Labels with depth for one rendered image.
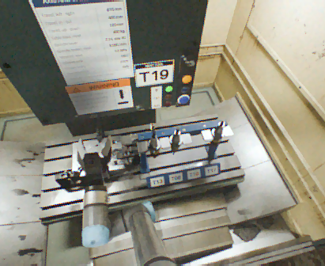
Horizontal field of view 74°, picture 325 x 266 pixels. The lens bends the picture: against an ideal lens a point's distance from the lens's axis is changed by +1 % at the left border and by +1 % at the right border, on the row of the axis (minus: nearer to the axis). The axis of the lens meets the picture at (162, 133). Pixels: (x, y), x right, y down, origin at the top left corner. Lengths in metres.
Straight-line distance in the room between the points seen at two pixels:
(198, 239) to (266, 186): 0.54
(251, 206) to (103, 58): 1.27
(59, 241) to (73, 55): 1.29
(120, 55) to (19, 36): 0.19
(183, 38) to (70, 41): 0.24
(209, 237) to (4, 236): 1.20
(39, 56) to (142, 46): 0.22
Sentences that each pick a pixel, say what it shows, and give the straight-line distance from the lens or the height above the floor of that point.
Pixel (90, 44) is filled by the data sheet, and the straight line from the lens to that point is 0.50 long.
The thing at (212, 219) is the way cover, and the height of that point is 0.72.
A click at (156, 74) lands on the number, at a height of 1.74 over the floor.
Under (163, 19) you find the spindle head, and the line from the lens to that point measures 0.49.
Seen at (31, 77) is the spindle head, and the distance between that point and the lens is 0.57.
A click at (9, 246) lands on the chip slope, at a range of 1.65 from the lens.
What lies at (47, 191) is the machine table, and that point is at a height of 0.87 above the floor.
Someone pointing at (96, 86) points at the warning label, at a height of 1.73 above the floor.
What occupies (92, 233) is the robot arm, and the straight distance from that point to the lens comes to 0.69.
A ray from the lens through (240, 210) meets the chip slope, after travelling 1.53.
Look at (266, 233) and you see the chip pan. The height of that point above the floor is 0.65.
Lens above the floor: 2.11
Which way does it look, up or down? 55 degrees down
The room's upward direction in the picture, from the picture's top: 2 degrees clockwise
